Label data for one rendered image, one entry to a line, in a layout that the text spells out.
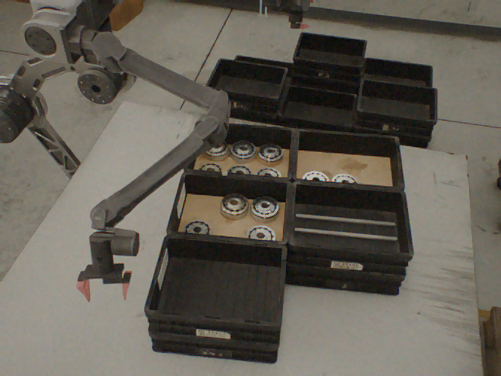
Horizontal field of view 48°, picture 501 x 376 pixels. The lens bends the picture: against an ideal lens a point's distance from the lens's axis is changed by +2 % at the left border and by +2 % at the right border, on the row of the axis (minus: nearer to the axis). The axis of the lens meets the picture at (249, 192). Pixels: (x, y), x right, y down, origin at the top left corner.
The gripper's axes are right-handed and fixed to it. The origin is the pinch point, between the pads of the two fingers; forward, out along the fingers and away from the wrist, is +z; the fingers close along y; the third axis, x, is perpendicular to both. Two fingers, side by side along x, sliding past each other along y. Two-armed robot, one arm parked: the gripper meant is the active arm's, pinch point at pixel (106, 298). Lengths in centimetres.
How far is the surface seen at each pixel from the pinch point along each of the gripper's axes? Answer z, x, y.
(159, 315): 6.0, 1.1, -14.3
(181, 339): 17.8, -2.6, -19.8
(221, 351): 23.2, -3.2, -31.5
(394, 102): -11, -161, -131
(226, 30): -27, -334, -45
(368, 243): 3, -31, -84
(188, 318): 6.5, 2.4, -22.4
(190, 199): -5, -54, -22
